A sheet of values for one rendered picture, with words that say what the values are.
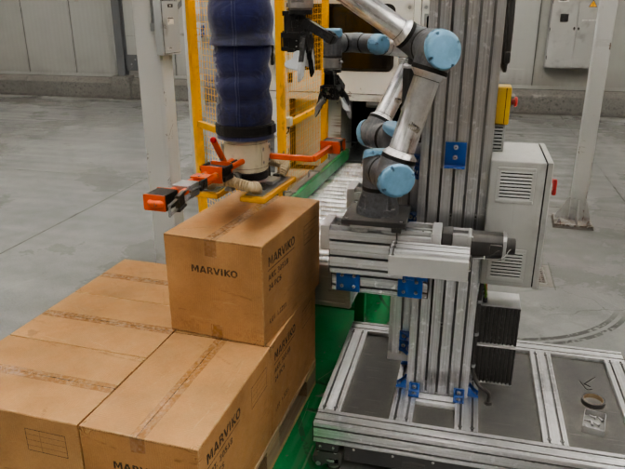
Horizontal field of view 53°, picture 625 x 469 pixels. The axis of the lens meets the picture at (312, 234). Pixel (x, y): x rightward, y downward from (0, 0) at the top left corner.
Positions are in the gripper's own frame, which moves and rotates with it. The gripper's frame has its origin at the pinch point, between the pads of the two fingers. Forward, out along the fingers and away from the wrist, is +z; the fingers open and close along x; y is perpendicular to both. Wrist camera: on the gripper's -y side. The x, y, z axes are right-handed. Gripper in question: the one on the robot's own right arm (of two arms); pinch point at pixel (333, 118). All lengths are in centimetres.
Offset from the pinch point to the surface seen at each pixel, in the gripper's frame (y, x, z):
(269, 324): 57, -6, 68
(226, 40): 41, -27, -32
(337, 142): 4.5, 3.2, 9.2
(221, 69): 40, -30, -22
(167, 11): -74, -119, -40
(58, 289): -46, -200, 130
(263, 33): 33, -16, -34
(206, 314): 61, -30, 65
